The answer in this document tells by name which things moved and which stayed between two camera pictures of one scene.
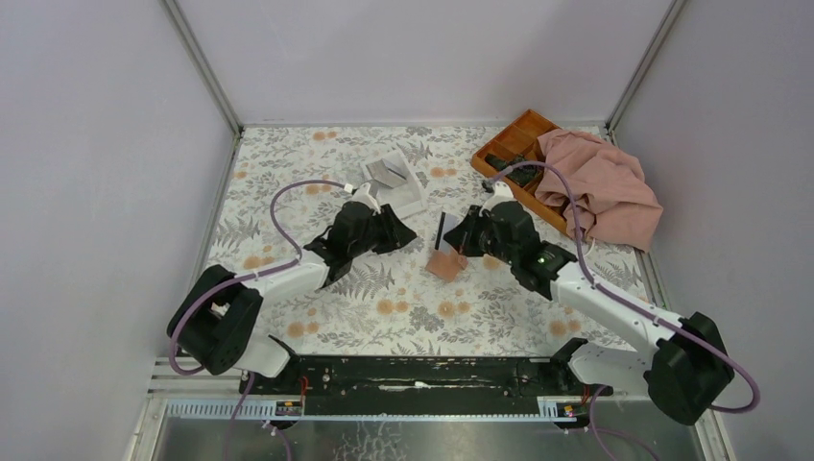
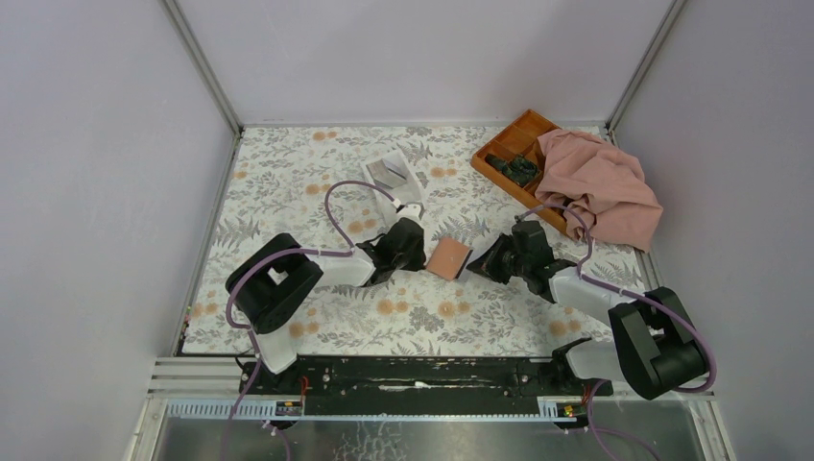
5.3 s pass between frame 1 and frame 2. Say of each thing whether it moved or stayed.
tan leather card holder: stayed
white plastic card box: stayed
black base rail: stayed
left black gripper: moved
